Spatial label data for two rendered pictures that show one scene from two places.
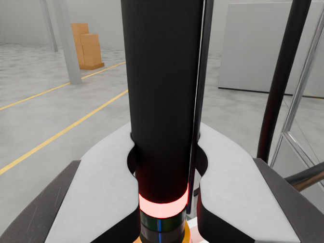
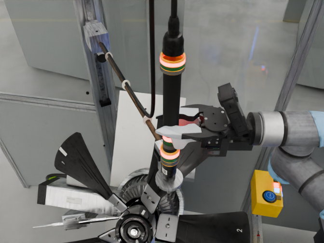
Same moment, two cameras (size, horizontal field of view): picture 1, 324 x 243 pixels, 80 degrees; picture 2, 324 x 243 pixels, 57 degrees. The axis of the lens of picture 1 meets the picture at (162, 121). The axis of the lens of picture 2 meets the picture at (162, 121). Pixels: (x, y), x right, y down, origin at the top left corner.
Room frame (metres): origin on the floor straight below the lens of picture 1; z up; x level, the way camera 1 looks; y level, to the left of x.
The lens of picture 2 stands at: (0.10, 0.44, 2.08)
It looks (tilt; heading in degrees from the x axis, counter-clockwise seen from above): 44 degrees down; 271
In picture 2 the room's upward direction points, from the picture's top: straight up
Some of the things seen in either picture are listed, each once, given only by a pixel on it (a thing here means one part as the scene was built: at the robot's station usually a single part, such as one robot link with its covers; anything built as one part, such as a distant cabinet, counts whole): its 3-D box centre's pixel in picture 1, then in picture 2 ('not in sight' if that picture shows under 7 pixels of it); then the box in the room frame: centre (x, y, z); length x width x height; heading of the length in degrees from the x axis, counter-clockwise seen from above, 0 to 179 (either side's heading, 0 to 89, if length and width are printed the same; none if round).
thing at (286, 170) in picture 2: not in sight; (293, 164); (-0.19, 0.01, 1.53); 0.11 x 0.08 x 0.11; 118
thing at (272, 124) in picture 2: not in sight; (265, 128); (-0.11, -0.01, 1.63); 0.08 x 0.05 x 0.08; 91
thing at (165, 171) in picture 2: not in sight; (170, 123); (0.09, 0.00, 1.65); 0.04 x 0.04 x 0.46
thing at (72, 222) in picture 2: not in sight; (72, 222); (0.43, -0.06, 1.08); 0.07 x 0.04 x 0.06; 1
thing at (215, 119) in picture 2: not in sight; (227, 131); (-0.03, 0.00, 1.63); 0.12 x 0.08 x 0.09; 1
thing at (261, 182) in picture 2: not in sight; (265, 194); (-0.31, -0.24, 1.02); 0.16 x 0.10 x 0.11; 81
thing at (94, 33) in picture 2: not in sight; (96, 37); (0.37, -0.56, 1.54); 0.10 x 0.07 x 0.08; 116
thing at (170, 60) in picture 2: not in sight; (172, 62); (0.09, 0.00, 1.80); 0.04 x 0.04 x 0.03
